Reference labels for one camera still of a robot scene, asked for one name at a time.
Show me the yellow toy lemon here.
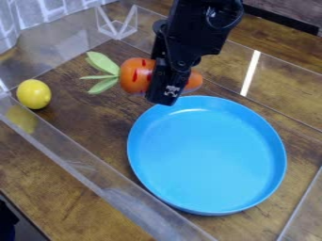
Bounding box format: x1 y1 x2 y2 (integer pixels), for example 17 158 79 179
16 79 52 109

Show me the clear acrylic front barrier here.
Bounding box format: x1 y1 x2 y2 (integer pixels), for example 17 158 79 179
0 91 218 241

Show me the clear acrylic corner bracket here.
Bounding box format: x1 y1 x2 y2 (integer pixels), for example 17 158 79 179
95 5 139 40

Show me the blue round plastic tray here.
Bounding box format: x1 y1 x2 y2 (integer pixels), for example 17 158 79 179
127 96 287 216

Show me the orange toy carrot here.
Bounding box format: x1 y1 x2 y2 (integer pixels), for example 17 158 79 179
79 50 204 96

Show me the black cable loop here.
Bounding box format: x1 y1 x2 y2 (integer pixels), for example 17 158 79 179
204 0 247 32

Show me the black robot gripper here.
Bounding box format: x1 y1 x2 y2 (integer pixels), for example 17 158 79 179
144 0 244 106

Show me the clear acrylic barrier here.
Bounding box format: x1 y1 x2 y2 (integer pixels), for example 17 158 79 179
0 91 218 241
0 3 322 130

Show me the clear acrylic back barrier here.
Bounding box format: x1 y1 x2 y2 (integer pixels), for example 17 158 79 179
0 3 322 130

